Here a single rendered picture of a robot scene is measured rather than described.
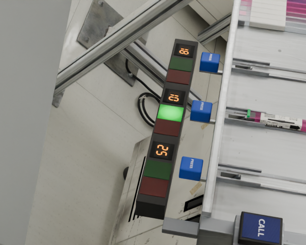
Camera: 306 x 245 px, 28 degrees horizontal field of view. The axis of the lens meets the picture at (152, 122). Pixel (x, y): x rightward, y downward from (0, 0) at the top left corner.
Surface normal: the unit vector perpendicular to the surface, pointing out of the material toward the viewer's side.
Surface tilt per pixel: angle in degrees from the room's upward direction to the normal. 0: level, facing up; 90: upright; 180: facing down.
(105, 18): 0
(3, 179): 0
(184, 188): 90
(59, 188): 0
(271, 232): 43
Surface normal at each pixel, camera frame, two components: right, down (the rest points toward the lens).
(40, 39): 0.69, -0.39
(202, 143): -0.70, -0.57
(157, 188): 0.04, -0.67
